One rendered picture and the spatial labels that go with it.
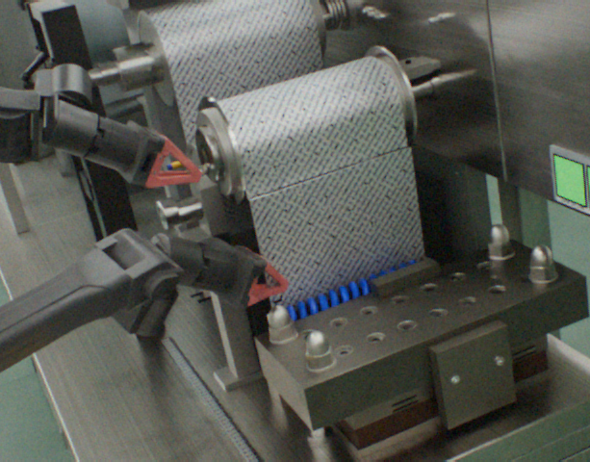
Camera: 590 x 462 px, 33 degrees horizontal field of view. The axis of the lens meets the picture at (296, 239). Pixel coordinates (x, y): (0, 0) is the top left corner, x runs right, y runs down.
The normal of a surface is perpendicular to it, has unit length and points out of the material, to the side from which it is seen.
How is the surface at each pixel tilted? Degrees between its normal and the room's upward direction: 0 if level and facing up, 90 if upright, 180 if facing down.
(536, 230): 90
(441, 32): 90
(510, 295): 0
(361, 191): 93
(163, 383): 0
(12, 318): 31
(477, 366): 90
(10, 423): 0
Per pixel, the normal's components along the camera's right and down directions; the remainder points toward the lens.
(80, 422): -0.19, -0.90
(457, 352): 0.39, 0.29
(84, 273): 0.22, -0.70
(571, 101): -0.90, 0.32
